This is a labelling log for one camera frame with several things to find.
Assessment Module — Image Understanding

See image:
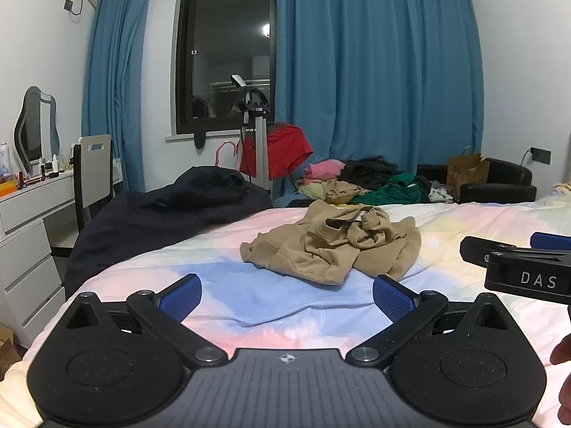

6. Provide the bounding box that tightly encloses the flat cardboard box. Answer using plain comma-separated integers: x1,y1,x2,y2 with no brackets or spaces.
0,325,22,377

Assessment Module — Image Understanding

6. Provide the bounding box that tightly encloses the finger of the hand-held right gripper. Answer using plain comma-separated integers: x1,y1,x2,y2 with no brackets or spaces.
531,232,571,257
459,235,518,272

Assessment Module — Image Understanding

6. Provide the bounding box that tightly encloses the pale yellow garment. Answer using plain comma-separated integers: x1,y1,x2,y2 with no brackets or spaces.
297,178,340,201

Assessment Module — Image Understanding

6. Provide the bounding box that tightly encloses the person's right hand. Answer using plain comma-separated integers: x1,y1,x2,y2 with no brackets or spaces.
550,333,571,421

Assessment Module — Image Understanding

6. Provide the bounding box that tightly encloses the pale pillow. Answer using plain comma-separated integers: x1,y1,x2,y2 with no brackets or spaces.
535,180,571,208

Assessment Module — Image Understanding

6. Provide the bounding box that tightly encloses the black sofa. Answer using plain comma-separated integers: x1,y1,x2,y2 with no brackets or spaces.
417,157,537,205

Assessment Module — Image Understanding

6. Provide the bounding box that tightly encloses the garment steamer stand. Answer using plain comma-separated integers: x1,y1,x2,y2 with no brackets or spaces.
229,73,274,194

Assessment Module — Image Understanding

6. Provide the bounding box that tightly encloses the dark navy blanket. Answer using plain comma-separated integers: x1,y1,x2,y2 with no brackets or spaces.
65,166,274,299

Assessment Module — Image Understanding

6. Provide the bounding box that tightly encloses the pink clothes hanger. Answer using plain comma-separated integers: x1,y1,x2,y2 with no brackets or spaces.
215,140,239,168

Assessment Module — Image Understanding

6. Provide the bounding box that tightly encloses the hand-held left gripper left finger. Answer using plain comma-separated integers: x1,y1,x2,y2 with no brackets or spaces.
56,273,229,368

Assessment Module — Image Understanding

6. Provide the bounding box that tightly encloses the tan garment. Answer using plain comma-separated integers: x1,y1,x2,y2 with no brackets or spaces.
240,200,422,286

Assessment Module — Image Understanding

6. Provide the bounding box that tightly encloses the wide blue curtain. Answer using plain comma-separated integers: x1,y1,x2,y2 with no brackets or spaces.
273,0,485,197

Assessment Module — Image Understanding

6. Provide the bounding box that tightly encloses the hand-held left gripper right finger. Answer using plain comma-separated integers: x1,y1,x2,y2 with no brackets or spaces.
345,275,518,368

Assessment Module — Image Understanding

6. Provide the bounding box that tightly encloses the open cardboard box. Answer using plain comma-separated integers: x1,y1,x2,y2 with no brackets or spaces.
447,153,490,197

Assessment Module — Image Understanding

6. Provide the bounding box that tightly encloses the wavy framed mirror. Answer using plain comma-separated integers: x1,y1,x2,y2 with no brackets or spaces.
13,86,61,174

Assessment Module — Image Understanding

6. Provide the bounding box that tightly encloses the red garment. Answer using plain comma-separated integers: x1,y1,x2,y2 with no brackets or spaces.
238,122,314,178

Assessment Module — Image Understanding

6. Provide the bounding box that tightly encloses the green garment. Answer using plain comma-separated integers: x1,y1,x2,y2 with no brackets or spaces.
348,172,422,206

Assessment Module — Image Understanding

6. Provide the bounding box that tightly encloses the white backed chair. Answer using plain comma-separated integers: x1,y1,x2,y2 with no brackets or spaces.
71,134,114,233

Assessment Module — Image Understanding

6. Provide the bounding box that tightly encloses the white dresser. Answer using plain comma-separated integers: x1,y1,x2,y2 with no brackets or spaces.
0,170,76,348

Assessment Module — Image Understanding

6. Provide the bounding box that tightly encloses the dark framed window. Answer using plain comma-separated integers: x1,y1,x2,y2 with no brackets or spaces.
175,0,277,135

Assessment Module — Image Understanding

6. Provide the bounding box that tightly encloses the pink garment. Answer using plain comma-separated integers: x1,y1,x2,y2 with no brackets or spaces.
303,159,346,181

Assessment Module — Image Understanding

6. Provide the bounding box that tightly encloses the narrow blue curtain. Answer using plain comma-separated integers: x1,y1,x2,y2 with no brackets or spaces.
81,0,157,194

